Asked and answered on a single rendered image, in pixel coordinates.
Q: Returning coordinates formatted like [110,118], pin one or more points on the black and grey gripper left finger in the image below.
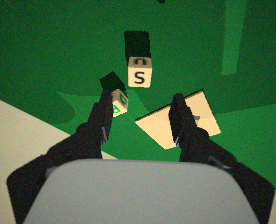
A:
[25,183]

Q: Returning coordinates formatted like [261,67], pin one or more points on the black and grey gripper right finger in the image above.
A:
[197,147]

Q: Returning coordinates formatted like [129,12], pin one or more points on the beige flat mat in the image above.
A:
[157,124]

